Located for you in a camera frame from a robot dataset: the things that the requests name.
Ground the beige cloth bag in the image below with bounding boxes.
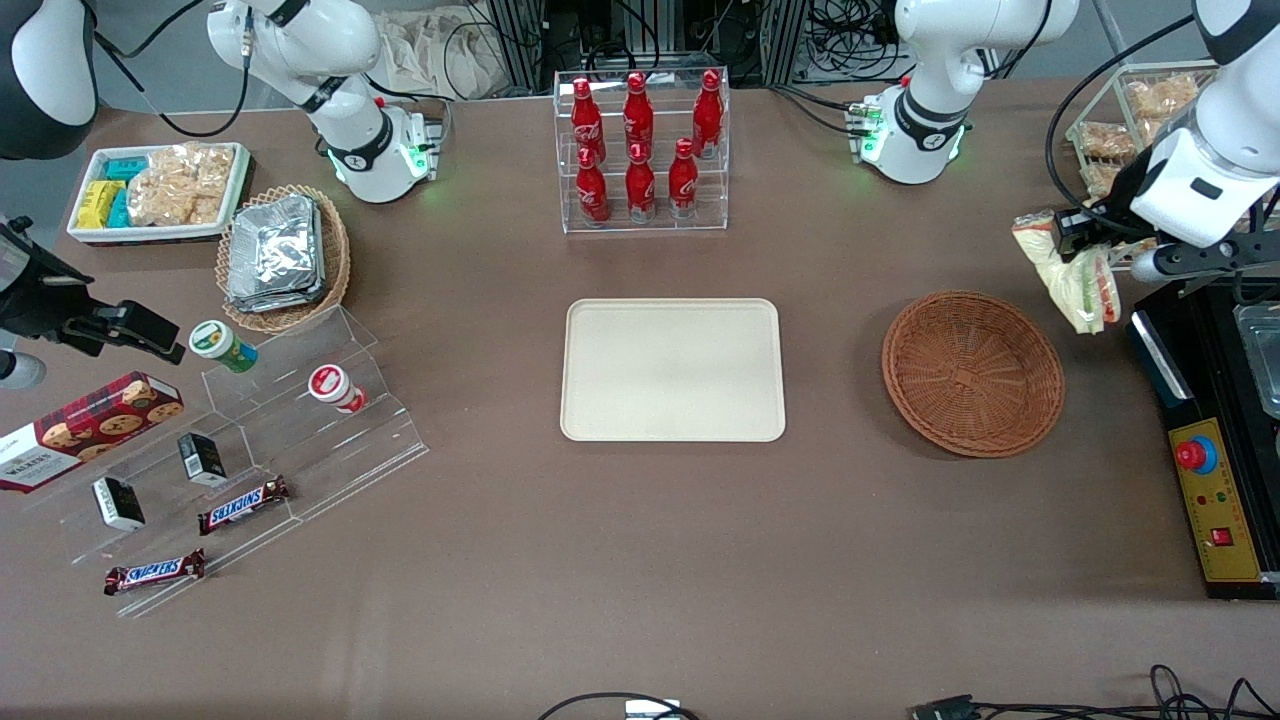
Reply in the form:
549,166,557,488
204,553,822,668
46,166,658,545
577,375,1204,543
383,8,513,102

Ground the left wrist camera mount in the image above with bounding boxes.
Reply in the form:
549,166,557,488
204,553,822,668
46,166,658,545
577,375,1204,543
1131,235,1280,286

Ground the black cable bundle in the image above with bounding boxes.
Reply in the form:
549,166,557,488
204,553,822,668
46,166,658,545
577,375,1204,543
913,664,1280,720

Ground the oval wicker basket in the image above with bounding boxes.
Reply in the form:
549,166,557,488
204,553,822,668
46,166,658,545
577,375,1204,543
214,184,352,335

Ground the plastic sandwich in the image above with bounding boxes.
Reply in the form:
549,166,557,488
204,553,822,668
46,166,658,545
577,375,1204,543
1011,210,1122,337

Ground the clear rice cracker bag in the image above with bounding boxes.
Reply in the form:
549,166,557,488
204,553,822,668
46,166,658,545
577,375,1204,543
127,142,237,228

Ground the black appliance housing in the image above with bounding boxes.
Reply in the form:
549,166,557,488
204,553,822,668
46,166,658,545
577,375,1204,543
1128,280,1280,602

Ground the clear acrylic step shelf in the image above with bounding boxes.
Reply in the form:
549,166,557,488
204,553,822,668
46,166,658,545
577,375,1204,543
58,304,431,619

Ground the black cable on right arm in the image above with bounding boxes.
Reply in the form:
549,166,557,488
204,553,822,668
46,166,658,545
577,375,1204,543
94,0,252,140

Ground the black cable with white plug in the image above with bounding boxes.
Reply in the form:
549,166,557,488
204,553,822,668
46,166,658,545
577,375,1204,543
538,691,703,720

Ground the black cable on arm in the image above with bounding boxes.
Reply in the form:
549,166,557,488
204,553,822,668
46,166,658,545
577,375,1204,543
1044,14,1197,213
94,0,252,140

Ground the red lidded cup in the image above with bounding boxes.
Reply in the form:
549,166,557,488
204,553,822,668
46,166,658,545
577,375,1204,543
307,364,367,415

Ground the beige plastic tray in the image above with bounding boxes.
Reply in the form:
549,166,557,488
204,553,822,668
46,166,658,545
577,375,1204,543
559,298,787,443

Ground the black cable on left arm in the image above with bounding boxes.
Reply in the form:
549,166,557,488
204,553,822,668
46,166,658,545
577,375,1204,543
1044,14,1197,213

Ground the silver foil packet stack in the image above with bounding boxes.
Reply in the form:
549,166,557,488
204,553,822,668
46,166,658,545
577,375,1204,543
226,194,327,314

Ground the small black box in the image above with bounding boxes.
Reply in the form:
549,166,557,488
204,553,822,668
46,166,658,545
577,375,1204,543
91,476,147,533
177,431,229,489

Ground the metal equipment rack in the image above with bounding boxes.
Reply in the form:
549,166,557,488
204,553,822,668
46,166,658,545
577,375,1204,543
484,0,813,89

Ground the green lidded cup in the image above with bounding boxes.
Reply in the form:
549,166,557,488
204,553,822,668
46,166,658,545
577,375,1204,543
189,319,260,375

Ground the red cola bottle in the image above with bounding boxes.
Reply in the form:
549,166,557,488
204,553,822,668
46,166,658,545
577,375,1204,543
571,77,607,166
626,142,658,224
692,69,724,159
667,138,700,220
576,148,611,227
623,71,655,159

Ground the white wire rack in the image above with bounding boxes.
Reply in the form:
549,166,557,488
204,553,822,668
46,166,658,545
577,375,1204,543
1064,60,1223,203

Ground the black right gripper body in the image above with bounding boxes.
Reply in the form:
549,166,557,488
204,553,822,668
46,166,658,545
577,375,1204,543
0,216,98,343

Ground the clear acrylic bottle rack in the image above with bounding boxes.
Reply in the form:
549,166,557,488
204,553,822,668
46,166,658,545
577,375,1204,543
553,67,732,236

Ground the round brown wicker basket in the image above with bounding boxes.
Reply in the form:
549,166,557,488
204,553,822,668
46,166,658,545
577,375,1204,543
882,290,1067,459

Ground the white snack tray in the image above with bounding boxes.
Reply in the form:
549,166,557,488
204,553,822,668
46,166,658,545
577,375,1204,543
66,141,253,247

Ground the yellow snack packet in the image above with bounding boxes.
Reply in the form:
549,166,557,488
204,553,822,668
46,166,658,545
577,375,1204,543
76,179,127,230

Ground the yellow control panel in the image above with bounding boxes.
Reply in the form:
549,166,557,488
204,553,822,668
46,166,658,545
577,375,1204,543
1167,417,1265,584

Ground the red tartan cookie box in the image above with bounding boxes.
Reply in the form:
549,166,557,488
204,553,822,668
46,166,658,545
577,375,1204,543
0,371,187,494

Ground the Snickers chocolate bar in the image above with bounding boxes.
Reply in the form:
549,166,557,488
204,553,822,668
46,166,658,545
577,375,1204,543
196,476,292,537
103,547,207,598

